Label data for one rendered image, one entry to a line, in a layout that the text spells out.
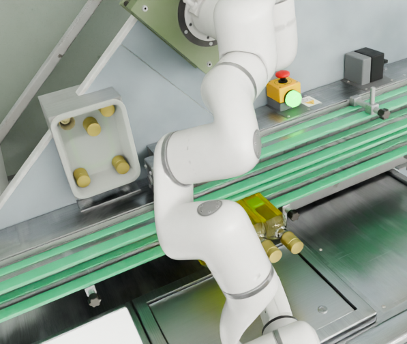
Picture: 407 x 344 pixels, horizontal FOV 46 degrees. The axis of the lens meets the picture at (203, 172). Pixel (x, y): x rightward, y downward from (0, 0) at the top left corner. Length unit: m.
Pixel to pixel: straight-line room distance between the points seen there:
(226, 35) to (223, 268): 0.35
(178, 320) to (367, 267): 0.50
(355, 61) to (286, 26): 0.64
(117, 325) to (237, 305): 0.53
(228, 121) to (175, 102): 0.64
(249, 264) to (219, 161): 0.15
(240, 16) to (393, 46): 0.97
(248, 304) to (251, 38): 0.40
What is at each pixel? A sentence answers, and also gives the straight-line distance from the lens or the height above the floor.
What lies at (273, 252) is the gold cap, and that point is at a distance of 1.08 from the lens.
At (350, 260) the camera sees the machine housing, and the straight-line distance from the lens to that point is 1.33.
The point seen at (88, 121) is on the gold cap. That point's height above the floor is 0.80.
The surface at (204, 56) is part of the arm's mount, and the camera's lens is 1.17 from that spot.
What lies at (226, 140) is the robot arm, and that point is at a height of 1.35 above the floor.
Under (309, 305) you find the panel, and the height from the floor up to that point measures 1.22.
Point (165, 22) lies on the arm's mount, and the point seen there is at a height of 0.84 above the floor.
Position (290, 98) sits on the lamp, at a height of 0.85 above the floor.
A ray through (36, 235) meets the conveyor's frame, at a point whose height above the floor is 0.83.
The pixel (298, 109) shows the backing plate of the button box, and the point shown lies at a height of 0.84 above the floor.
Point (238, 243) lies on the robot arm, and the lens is 0.65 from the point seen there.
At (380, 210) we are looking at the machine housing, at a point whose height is 1.01.
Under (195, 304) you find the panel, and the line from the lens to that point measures 1.19.
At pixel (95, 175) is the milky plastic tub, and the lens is 1.25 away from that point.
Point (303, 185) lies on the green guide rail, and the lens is 1.38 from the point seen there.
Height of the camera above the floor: 1.86
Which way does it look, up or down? 53 degrees down
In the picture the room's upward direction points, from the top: 136 degrees clockwise
